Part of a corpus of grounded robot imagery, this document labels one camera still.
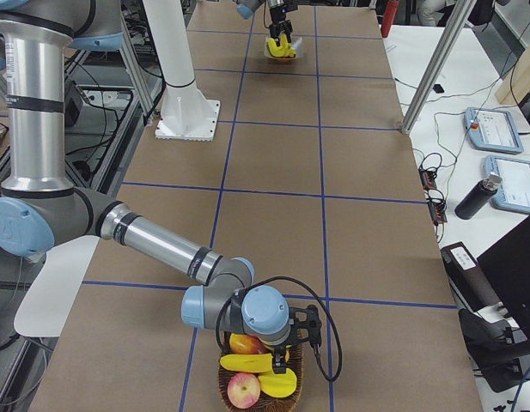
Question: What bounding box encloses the yellow banana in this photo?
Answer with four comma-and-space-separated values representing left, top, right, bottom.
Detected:
219, 353, 272, 373
265, 33, 297, 60

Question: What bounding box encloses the orange red mango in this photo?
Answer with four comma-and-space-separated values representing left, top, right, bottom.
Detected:
228, 334, 269, 354

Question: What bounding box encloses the woven brown wicker basket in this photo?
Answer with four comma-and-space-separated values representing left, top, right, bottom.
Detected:
217, 333, 303, 411

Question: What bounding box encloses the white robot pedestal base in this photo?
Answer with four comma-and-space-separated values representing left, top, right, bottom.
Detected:
143, 0, 221, 142

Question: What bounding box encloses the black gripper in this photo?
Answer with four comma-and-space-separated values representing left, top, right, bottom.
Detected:
266, 0, 297, 43
259, 330, 293, 374

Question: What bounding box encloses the black computer monitor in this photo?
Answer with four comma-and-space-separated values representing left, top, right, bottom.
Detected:
478, 215, 530, 336

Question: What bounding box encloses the teach pendant tablet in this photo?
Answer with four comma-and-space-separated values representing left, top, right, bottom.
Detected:
484, 154, 530, 215
464, 106, 524, 155

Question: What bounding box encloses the small black puck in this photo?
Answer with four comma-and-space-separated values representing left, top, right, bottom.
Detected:
433, 84, 444, 94

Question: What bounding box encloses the red cylinder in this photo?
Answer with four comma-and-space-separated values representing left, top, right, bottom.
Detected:
381, 0, 399, 39

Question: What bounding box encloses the black water bottle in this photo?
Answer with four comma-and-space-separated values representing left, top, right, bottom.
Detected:
454, 172, 503, 220

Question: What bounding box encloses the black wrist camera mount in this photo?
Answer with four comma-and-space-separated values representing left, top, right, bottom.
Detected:
284, 305, 322, 348

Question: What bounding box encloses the grey square plate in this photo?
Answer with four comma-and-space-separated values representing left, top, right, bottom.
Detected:
264, 36, 304, 63

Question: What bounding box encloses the aluminium frame post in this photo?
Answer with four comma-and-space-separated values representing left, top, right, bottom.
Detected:
400, 0, 476, 135

